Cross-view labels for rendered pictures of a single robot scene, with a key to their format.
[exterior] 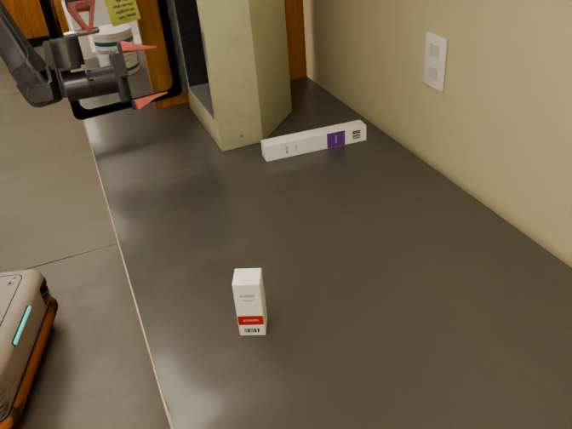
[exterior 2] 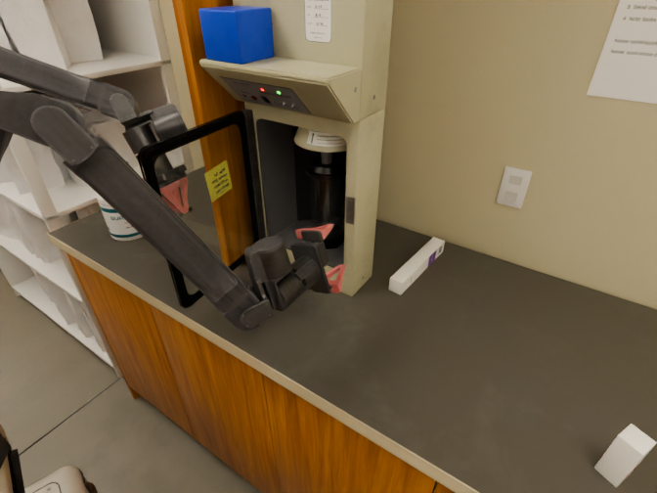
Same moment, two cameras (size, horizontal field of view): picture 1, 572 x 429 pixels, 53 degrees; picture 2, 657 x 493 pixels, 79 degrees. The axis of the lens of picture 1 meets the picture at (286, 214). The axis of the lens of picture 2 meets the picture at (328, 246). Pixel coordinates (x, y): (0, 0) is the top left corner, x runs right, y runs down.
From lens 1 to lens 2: 95 cm
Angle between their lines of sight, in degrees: 30
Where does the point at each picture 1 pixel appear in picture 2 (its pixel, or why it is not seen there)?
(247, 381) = not seen: outside the picture
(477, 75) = (567, 196)
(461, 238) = (605, 318)
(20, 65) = (229, 291)
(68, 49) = (284, 255)
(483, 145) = (568, 243)
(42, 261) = (27, 444)
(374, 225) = (547, 328)
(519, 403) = not seen: outside the picture
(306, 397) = not seen: outside the picture
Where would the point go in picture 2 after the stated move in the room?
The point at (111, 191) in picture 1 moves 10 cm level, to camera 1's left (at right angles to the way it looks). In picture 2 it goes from (305, 380) to (264, 405)
